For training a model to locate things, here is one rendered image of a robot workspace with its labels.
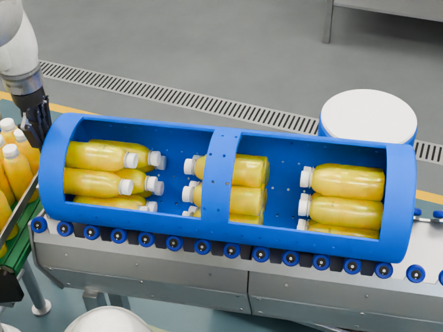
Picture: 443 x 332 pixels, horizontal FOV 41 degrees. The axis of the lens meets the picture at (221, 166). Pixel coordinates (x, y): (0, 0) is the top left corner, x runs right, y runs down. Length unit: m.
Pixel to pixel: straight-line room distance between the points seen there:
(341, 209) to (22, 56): 0.78
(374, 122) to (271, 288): 0.58
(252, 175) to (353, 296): 0.41
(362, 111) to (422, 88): 1.97
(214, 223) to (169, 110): 2.17
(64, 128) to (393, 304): 0.92
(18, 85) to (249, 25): 3.02
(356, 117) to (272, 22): 2.57
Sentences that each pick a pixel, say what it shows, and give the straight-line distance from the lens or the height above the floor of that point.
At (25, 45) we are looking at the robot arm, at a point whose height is 1.49.
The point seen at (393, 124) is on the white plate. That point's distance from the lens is 1.79.
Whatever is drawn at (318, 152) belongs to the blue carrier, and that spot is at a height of 1.11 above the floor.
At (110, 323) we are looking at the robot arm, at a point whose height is 1.33.
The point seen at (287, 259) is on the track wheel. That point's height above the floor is 0.96.
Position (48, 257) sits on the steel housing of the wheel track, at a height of 0.86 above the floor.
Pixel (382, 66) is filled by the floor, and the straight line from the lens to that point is 3.90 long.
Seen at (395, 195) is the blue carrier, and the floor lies 1.20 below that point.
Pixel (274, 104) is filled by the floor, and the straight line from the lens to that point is 3.51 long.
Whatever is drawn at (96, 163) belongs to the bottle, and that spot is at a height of 1.15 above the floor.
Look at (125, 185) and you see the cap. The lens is 1.48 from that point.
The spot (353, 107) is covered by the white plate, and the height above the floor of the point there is 1.04.
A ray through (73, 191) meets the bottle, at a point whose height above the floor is 1.10.
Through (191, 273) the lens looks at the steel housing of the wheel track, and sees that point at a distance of 1.58.
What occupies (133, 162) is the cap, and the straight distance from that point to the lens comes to 1.48.
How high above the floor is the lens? 2.15
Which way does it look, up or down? 44 degrees down
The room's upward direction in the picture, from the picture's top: 3 degrees counter-clockwise
